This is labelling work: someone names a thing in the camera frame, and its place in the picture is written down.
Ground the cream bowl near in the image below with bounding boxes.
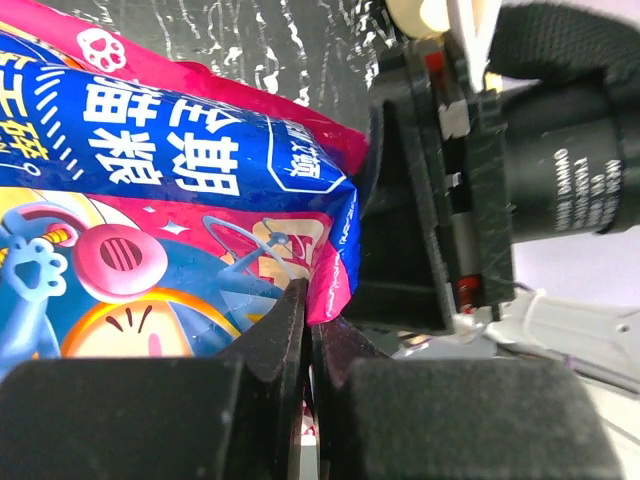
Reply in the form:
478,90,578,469
384,0,486,41

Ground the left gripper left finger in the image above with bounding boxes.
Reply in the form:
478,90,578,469
1,280,307,479

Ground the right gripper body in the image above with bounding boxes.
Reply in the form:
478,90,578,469
344,37,515,335

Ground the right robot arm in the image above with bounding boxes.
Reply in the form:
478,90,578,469
344,3,639,394

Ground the pink blue pet food bag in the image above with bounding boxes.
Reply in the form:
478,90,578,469
1,1,366,373

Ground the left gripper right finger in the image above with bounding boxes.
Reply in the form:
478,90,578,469
310,320,623,479

